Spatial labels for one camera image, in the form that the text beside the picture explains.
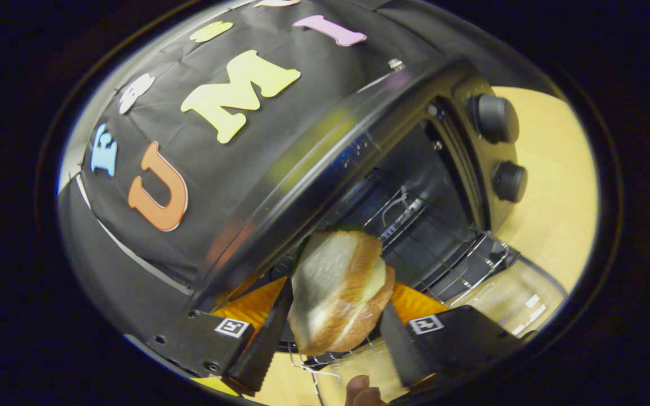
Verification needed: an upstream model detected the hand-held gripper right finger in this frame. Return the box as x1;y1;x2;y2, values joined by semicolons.
379;282;523;390

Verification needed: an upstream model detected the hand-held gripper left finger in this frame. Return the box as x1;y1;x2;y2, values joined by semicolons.
144;276;295;394

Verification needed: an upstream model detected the toasted bread sandwich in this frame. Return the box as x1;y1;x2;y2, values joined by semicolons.
288;228;396;356

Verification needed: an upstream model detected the black toaster oven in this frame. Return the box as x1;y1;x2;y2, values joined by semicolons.
190;56;568;367

